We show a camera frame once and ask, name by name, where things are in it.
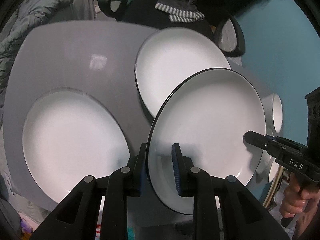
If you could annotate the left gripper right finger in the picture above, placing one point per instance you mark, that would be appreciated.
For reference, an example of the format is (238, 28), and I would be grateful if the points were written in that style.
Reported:
(192, 181)

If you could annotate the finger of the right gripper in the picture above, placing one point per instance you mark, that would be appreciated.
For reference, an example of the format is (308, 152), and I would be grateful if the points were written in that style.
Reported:
(256, 139)

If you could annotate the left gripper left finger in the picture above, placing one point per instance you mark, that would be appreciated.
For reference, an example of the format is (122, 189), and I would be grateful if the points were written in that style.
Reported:
(123, 183)

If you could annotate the white ribbed bowl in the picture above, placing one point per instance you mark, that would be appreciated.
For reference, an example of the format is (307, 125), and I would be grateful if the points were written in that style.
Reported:
(267, 168)
(273, 112)

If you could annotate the white plate black rim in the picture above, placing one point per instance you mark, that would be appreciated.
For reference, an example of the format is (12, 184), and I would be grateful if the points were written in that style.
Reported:
(207, 115)

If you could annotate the person's right hand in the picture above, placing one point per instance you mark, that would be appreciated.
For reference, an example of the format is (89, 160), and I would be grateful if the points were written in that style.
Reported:
(298, 201)

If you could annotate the black office chair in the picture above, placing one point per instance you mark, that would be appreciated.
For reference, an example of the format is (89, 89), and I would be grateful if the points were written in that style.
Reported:
(207, 17)

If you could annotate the striped grey white cloth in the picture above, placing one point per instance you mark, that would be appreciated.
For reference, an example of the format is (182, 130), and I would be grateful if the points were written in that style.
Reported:
(178, 15)

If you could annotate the bed mattress grey sheet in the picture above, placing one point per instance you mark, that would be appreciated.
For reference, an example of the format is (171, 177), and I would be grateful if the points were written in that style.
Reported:
(78, 10)

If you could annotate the grey duvet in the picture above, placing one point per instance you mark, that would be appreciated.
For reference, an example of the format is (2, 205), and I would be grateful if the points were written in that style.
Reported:
(31, 14)

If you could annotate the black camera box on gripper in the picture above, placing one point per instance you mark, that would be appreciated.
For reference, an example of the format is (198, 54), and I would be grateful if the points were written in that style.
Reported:
(313, 100)

